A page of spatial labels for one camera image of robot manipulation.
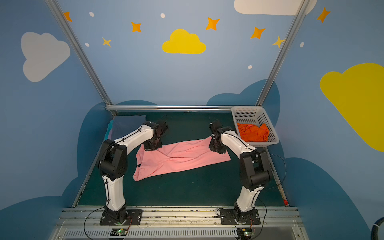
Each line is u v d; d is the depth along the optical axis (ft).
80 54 2.78
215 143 2.49
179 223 2.44
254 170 1.59
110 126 3.62
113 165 1.71
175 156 3.15
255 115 3.86
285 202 2.76
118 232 2.32
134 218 2.44
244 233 2.34
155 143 2.63
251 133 3.39
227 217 2.45
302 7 2.28
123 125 3.39
